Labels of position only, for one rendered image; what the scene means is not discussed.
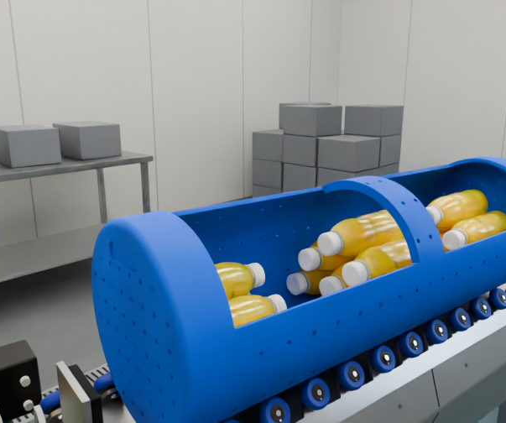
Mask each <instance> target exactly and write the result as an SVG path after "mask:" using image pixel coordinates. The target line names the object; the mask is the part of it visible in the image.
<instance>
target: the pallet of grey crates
mask: <svg viewBox="0 0 506 423"><path fill-rule="evenodd" d="M403 112H404V106H398V105H374V104H364V105H349V106H345V121H344V130H342V106H335V105H332V104H331V103H324V102H286V103H280V104H279V128H280V129H273V130H264V131H257V132H253V159H252V183H253V198H256V197H261V196H270V195H275V194H280V193H285V192H290V191H299V190H304V189H309V188H314V187H319V186H324V185H326V184H328V183H330V182H333V181H337V180H346V179H351V178H357V177H362V176H382V175H392V174H396V173H399V162H400V151H401V140H402V134H401V133H402V123H403Z"/></svg>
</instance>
